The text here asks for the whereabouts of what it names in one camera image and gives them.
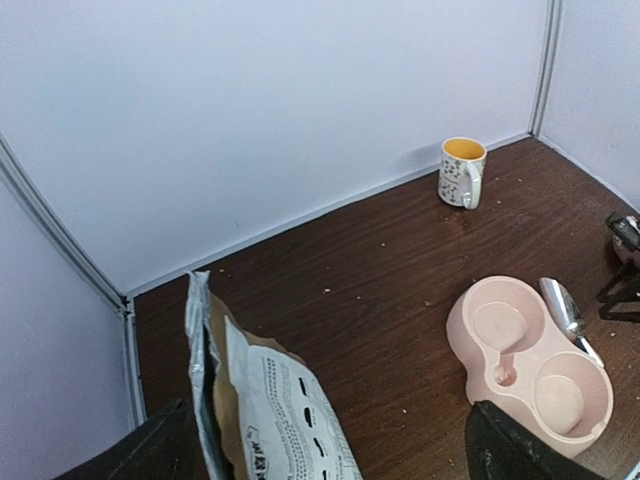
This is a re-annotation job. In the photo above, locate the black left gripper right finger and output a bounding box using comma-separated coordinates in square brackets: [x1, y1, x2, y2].
[465, 401, 601, 480]

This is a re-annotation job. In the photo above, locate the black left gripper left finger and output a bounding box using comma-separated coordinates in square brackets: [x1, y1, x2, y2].
[57, 399, 208, 480]

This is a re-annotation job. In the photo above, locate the right aluminium frame post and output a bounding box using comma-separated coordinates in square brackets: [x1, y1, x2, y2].
[528, 0, 564, 138]

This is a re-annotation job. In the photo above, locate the floral ceramic mug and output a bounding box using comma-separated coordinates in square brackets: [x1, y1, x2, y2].
[438, 137, 487, 210]

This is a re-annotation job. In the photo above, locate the left aluminium frame post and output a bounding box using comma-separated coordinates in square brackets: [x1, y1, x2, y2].
[1, 139, 147, 429]

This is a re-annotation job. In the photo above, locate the pink double pet bowl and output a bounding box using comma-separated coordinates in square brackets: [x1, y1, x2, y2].
[446, 276, 614, 458]

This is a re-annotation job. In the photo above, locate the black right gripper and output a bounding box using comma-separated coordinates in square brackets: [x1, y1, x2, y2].
[596, 211, 640, 323]

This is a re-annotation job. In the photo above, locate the aluminium frame post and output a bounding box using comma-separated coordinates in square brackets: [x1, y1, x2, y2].
[1, 139, 147, 429]
[528, 0, 564, 138]

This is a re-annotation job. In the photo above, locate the brown pet food bag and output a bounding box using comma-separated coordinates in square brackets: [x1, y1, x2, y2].
[185, 272, 362, 479]

